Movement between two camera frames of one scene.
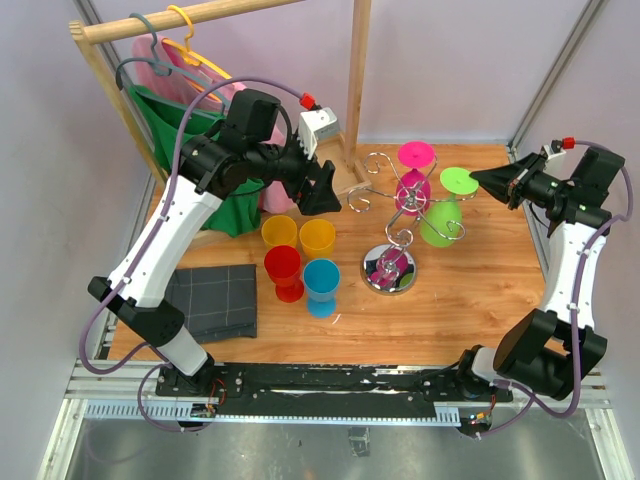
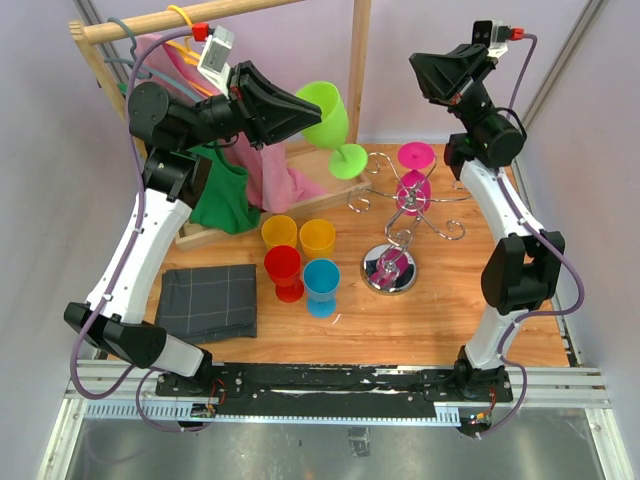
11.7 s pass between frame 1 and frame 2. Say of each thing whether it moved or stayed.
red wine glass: stayed
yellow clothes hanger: stayed
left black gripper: moved
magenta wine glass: stayed
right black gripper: moved
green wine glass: moved
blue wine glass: stayed
